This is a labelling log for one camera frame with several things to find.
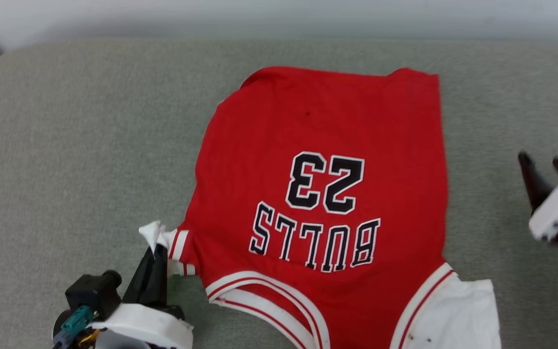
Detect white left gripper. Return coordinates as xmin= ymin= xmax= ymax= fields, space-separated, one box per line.
xmin=88 ymin=245 xmax=195 ymax=349

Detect red white basketball jersey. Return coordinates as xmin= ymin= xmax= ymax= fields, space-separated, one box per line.
xmin=139 ymin=66 xmax=502 ymax=349

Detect teal cable connector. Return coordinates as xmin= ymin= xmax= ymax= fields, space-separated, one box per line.
xmin=52 ymin=305 xmax=94 ymax=347

